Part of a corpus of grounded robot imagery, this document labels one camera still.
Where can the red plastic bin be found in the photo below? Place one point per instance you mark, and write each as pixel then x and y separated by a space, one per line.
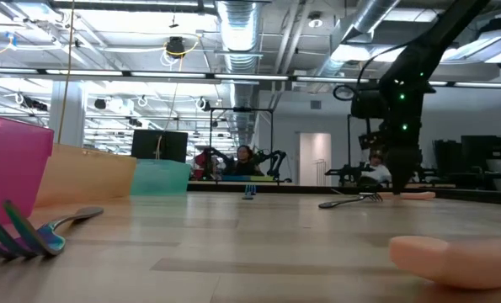
pixel 10 168

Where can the orange plastic bin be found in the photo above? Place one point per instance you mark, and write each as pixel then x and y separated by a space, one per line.
pixel 86 177

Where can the person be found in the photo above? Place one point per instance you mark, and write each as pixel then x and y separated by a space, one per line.
pixel 378 172
pixel 245 162

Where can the black background frame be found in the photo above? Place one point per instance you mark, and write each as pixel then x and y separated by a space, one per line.
pixel 348 143
pixel 241 109

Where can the scattered forks on table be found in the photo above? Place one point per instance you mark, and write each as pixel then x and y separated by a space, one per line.
pixel 494 197

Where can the red background object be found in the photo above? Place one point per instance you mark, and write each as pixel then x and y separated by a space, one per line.
pixel 200 162

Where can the black equipment rack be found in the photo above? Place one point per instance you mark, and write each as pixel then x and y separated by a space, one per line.
pixel 481 151

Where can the black metal fork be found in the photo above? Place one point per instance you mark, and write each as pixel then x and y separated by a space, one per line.
pixel 330 205

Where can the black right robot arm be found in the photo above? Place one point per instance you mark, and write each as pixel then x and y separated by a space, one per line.
pixel 443 33

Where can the white pillar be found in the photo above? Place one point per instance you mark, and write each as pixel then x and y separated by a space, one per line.
pixel 75 118

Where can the iridescent blue fork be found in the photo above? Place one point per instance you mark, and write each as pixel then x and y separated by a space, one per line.
pixel 250 191
pixel 22 235

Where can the white door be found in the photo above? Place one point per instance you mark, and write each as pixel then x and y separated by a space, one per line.
pixel 315 160

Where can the ceiling light strip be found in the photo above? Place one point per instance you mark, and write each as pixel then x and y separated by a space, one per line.
pixel 170 75

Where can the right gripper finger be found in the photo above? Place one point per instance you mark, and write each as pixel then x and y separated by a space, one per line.
pixel 403 168

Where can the silver ventilation duct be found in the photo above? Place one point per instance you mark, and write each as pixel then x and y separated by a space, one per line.
pixel 372 17
pixel 241 50

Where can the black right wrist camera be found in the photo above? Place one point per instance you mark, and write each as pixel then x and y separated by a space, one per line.
pixel 368 103

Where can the teal plastic bin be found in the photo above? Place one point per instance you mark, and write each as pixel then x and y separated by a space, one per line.
pixel 161 177

